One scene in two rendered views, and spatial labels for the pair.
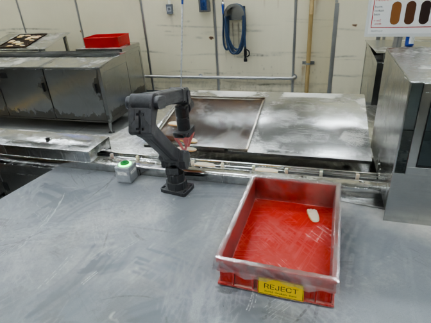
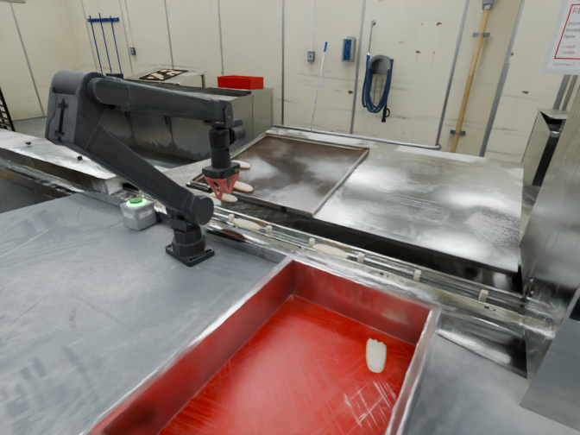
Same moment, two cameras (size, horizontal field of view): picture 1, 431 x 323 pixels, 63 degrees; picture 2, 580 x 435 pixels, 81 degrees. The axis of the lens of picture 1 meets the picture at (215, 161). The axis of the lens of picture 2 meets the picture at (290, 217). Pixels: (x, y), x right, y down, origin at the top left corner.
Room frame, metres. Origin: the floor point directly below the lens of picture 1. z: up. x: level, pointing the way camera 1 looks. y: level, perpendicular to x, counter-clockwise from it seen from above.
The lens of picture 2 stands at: (0.53, -0.26, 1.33)
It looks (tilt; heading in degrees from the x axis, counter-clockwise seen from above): 27 degrees down; 12
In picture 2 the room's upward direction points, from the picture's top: 1 degrees clockwise
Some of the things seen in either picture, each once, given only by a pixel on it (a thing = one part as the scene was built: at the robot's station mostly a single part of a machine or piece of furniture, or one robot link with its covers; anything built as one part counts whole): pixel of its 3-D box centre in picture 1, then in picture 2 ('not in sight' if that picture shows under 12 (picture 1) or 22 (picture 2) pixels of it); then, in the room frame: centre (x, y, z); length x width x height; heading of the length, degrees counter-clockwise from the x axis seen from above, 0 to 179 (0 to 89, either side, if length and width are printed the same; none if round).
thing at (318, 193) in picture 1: (285, 227); (298, 378); (0.88, -0.21, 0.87); 0.49 x 0.34 x 0.10; 160
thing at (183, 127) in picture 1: (183, 124); (220, 160); (1.42, 0.13, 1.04); 0.10 x 0.07 x 0.07; 162
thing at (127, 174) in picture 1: (127, 174); (140, 217); (1.37, 0.40, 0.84); 0.08 x 0.08 x 0.11; 72
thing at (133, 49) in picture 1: (114, 77); (242, 121); (5.03, 1.36, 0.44); 0.70 x 0.55 x 0.87; 72
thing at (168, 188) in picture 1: (176, 181); (188, 240); (1.25, 0.17, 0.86); 0.12 x 0.09 x 0.08; 62
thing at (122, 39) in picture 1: (107, 40); (240, 82); (5.03, 1.36, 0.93); 0.51 x 0.36 x 0.13; 76
